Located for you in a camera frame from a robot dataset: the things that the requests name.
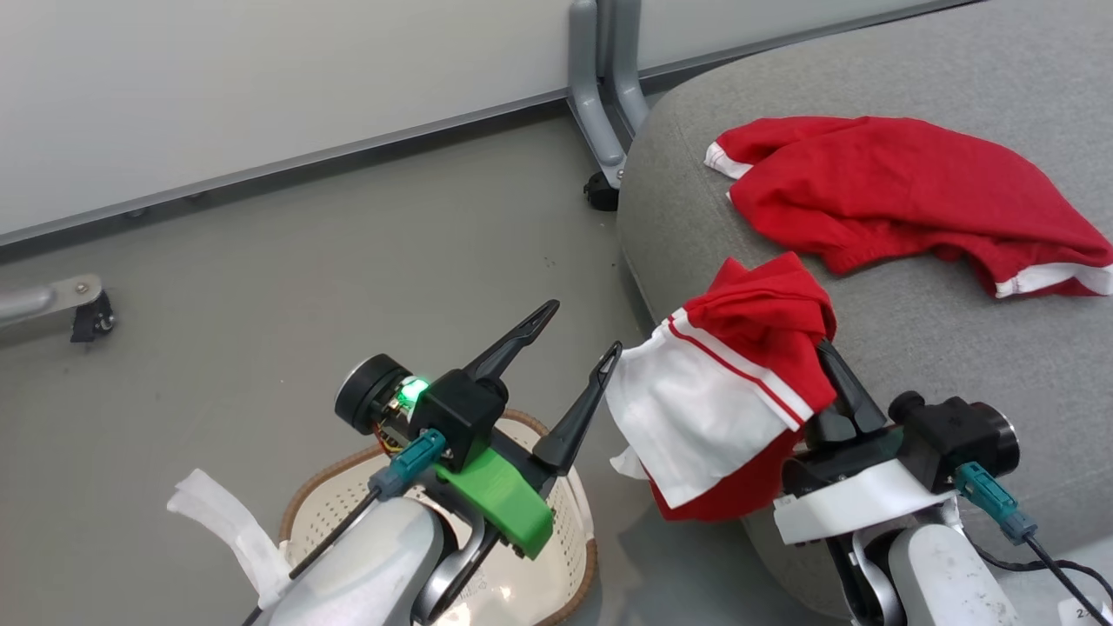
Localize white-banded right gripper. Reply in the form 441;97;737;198
771;338;966;547

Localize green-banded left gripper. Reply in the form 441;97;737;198
407;299;624;561

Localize red garment with white panel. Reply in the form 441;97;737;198
605;251;838;523

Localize red shorts with white hems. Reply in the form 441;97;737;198
703;115;1113;300

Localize grey fabric sofa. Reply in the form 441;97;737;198
616;0;1113;620

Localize white laundry basket brown rim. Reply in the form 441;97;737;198
278;409;599;626

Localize black caster wheel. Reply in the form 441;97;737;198
583;171;621;213
70;290;117;343

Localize grey curved partition leg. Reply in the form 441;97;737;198
609;0;652;137
568;0;628;190

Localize white cloth strip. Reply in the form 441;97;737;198
167;469;297;610

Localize grey partition leg with plate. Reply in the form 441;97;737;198
0;274;104;330

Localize black cable with teal plug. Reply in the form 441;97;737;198
242;430;448;626
953;462;1113;626

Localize thin black coiled cable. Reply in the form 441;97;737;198
968;543;1113;594

